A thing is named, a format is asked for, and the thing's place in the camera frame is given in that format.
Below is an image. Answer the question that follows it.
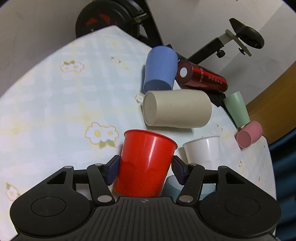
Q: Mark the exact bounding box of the pink plastic cup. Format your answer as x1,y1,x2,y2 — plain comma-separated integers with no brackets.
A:
236,120,263,149

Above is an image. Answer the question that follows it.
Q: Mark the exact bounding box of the blue plastic cup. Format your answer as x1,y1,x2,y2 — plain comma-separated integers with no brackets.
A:
143,46,179,93

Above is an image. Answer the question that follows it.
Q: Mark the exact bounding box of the beige plastic cup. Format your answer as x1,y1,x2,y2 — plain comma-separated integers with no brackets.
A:
142,89,212,128

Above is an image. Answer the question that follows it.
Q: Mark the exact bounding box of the red plastic cup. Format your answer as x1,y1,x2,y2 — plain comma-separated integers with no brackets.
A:
114,130,178,197

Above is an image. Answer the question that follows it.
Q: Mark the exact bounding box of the white plastic cup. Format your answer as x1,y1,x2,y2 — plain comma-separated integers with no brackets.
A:
183,136,220,170

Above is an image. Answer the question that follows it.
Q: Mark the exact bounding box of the wooden panel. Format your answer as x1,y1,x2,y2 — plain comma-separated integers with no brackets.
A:
246,63,296,144

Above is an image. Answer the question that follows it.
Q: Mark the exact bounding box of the black strap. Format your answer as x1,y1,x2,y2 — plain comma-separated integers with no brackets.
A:
204,91,228,108

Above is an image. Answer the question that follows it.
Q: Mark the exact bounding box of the black exercise bike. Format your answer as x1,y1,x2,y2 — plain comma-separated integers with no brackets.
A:
75,1,264,64

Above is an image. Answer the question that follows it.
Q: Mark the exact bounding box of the pale blue cup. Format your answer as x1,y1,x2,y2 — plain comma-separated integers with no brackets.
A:
160,175,216,202

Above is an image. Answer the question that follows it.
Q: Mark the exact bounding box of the green plastic cup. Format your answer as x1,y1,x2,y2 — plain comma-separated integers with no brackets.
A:
223,91,250,128

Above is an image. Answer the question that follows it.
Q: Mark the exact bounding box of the red metal bottle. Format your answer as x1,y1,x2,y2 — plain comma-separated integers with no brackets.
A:
176,61,228,92

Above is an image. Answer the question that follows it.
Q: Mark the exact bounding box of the blue curtain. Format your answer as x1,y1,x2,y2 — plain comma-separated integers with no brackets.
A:
269,130,296,240

